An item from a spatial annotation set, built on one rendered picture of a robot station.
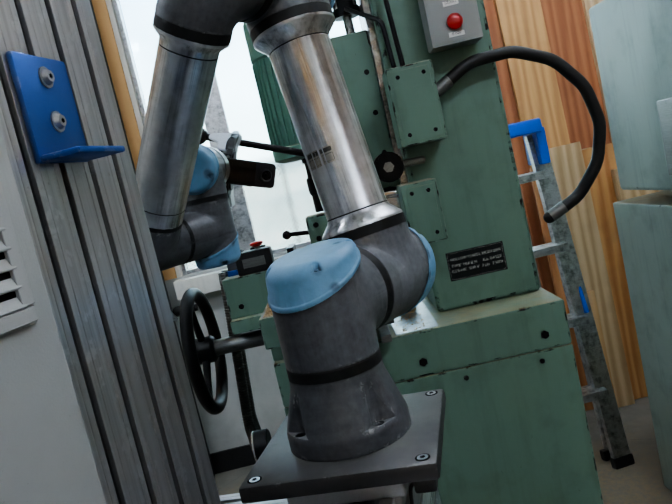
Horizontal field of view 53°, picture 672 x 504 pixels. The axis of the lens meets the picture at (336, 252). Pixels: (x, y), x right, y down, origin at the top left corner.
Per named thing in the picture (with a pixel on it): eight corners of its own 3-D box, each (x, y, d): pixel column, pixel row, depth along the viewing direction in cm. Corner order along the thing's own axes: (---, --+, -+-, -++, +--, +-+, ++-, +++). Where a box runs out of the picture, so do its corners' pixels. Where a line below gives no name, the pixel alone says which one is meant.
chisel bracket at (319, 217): (314, 252, 155) (305, 216, 154) (374, 238, 154) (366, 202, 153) (313, 256, 147) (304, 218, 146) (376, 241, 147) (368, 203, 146)
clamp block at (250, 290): (239, 307, 164) (230, 271, 163) (294, 295, 164) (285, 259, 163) (230, 320, 149) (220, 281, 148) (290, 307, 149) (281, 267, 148)
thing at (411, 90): (397, 149, 138) (381, 75, 136) (441, 139, 138) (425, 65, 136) (402, 147, 129) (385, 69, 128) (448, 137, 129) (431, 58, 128)
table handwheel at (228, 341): (176, 390, 134) (218, 433, 158) (275, 368, 133) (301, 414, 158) (169, 267, 149) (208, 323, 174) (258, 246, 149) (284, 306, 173)
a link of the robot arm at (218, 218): (169, 278, 106) (152, 209, 104) (220, 261, 115) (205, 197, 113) (203, 273, 101) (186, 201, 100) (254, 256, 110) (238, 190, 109)
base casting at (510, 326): (296, 350, 177) (288, 316, 176) (512, 301, 175) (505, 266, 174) (283, 409, 132) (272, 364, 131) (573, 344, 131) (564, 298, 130)
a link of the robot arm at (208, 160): (171, 204, 102) (157, 149, 101) (187, 201, 113) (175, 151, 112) (222, 193, 102) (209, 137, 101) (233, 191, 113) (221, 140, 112)
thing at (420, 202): (408, 242, 140) (395, 185, 139) (441, 234, 140) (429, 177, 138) (413, 247, 131) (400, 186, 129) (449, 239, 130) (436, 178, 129)
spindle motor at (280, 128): (278, 165, 158) (246, 31, 154) (352, 148, 157) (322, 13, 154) (271, 164, 140) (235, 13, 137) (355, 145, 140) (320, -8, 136)
